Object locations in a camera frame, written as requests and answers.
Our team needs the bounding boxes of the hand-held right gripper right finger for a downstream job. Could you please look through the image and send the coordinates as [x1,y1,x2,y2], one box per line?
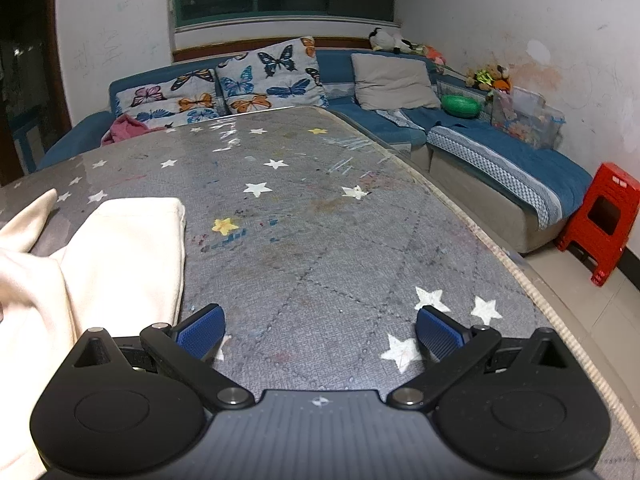
[388,306,570,411]

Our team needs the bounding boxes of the blue patterned sofa blanket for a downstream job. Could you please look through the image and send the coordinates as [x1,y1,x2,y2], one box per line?
[372,107,593,231]

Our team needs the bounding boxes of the pink cloth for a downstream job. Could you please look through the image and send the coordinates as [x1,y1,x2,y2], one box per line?
[101,114,151,147]

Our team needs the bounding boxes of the grey star-print tablecloth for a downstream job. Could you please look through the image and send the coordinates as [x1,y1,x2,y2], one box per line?
[0,105,640,480]

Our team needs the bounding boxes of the cream sweatshirt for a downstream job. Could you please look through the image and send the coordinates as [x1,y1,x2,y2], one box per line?
[0,187,187,480]

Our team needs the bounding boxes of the wide butterfly print pillow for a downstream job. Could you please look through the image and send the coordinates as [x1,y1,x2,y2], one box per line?
[114,67,226,128]

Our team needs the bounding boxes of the blue sectional sofa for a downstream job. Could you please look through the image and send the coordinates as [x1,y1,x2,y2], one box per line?
[37,47,593,253]

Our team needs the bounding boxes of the brown plush toy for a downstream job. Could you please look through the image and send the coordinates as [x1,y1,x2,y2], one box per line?
[465,64,513,93]

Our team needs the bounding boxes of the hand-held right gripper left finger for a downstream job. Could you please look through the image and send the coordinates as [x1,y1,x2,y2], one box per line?
[74,304,255,410]

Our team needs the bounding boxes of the red plastic stool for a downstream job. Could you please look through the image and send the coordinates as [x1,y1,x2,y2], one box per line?
[555,162,640,287]

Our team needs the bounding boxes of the green round cushion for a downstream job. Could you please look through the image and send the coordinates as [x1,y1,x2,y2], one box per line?
[441,93,482,118]

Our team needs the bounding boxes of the dark wooden door frame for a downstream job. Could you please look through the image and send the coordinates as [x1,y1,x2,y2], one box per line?
[0,0,73,188]

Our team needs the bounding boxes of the clear plastic storage box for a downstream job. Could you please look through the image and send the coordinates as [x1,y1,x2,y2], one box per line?
[490,85,566,150]

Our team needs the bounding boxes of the black and white plush toy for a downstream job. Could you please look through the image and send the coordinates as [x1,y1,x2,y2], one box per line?
[369,27,413,53]

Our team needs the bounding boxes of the plain grey pillow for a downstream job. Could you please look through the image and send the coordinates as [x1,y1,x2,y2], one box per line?
[350,52,443,111]

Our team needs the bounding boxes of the square butterfly print pillow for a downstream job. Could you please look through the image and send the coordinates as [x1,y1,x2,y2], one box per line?
[216,36,328,113]

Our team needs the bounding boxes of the small blue table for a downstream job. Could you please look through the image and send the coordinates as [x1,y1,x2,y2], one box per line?
[12,110,46,173]

